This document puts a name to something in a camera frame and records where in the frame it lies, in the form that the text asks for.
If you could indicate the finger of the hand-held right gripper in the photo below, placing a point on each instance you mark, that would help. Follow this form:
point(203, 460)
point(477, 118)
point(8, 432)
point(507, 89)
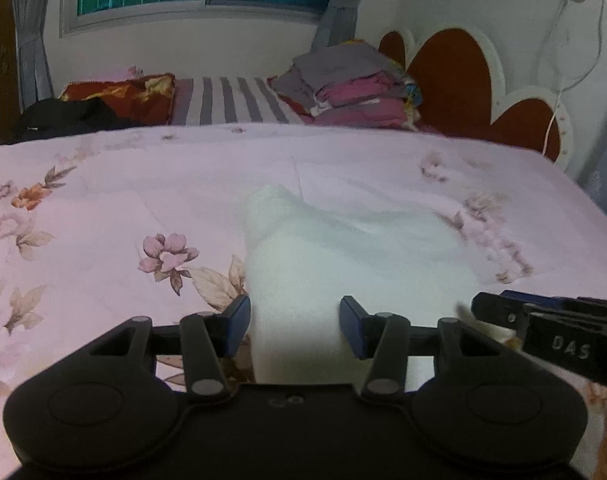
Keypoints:
point(498, 312)
point(538, 298)

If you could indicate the red floral pillow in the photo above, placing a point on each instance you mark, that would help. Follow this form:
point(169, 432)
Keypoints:
point(118, 95)

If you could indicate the pink floral bedsheet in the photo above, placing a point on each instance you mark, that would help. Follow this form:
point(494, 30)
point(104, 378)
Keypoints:
point(108, 195)

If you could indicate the brown white scalloped headboard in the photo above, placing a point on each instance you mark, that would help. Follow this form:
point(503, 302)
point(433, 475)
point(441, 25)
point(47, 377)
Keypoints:
point(453, 75)

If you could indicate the stack of folded clothes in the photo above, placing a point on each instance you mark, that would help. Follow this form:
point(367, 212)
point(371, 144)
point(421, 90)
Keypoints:
point(348, 85)

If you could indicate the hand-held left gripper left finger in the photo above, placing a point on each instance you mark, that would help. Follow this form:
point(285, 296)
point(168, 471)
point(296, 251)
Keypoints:
point(238, 325)

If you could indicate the grey striped pillow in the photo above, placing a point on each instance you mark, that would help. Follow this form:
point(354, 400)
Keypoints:
point(233, 100)

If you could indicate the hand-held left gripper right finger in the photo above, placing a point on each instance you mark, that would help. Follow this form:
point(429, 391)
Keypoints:
point(353, 328)

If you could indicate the white towel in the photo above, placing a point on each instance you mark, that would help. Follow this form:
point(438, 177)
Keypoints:
point(303, 270)

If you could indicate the black cloth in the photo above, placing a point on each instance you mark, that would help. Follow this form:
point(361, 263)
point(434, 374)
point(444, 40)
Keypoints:
point(68, 117)

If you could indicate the grey curtain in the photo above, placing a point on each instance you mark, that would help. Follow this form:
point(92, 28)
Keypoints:
point(343, 5)
point(30, 35)

